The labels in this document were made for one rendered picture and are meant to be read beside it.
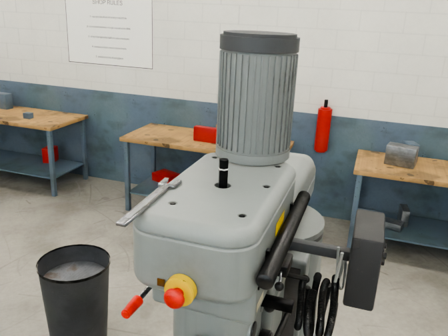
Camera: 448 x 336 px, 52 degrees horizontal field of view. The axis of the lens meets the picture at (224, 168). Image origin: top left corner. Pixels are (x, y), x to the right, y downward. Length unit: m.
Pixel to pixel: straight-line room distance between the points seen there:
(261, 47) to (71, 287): 2.33
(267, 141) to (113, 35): 4.96
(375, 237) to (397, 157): 3.54
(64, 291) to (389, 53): 3.77
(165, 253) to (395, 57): 4.44
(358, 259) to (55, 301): 2.33
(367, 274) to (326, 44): 4.06
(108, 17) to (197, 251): 5.30
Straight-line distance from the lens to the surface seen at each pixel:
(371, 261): 1.27
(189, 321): 1.12
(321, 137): 5.15
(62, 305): 3.23
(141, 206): 0.91
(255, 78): 1.12
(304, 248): 1.37
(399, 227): 4.93
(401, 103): 5.19
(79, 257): 3.53
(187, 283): 0.88
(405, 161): 4.77
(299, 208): 1.16
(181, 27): 5.59
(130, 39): 5.89
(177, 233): 0.86
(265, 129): 1.14
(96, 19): 6.12
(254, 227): 0.86
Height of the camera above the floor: 2.26
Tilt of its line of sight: 19 degrees down
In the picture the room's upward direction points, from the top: 3 degrees clockwise
